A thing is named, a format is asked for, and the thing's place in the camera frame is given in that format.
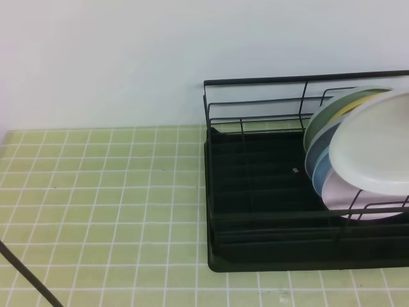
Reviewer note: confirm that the white round plate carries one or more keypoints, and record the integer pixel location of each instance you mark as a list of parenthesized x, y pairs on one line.
[(370, 147)]

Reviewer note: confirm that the blue plate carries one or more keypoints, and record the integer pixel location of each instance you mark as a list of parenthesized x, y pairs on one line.
[(321, 170)]

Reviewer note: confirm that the black wire dish rack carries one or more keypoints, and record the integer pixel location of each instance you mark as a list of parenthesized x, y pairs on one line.
[(255, 105)]

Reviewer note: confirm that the green plate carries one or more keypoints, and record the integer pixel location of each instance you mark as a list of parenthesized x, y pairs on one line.
[(329, 108)]

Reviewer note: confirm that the black drip tray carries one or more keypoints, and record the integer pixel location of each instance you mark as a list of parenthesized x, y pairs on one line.
[(369, 244)]

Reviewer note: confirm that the pink plate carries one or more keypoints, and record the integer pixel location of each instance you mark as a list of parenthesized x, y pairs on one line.
[(337, 194)]

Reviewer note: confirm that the grey plate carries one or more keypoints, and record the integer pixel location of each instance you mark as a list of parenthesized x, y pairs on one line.
[(317, 146)]

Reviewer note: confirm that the yellow plate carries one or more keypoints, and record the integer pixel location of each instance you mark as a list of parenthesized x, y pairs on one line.
[(350, 107)]

